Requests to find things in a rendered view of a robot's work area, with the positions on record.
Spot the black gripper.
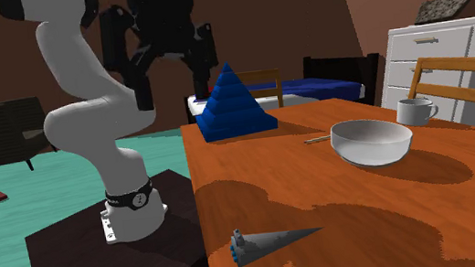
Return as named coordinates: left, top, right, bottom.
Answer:
left=96, top=0, right=224, bottom=117

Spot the blue stepped pyramid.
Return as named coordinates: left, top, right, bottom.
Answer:
left=189, top=56, right=280, bottom=145

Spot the wooden chair with open back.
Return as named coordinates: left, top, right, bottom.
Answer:
left=234, top=66, right=285, bottom=114

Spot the orange wooden table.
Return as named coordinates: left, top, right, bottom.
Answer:
left=177, top=80, right=475, bottom=267

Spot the bed with blue cover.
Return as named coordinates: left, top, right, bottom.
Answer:
left=180, top=48, right=385, bottom=127

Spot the wooden pencil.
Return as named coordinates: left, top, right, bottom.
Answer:
left=302, top=133, right=334, bottom=146

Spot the grey cone spaceship toy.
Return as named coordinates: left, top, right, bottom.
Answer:
left=227, top=219, right=328, bottom=267

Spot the white bowl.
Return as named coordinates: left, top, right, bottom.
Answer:
left=327, top=112, right=417, bottom=173

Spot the white mug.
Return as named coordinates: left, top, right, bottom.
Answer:
left=394, top=94, right=441, bottom=130

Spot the white chest of drawers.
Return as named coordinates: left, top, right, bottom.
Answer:
left=368, top=0, right=475, bottom=140

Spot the light wooden chair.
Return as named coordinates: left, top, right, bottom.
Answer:
left=403, top=50, right=475, bottom=148

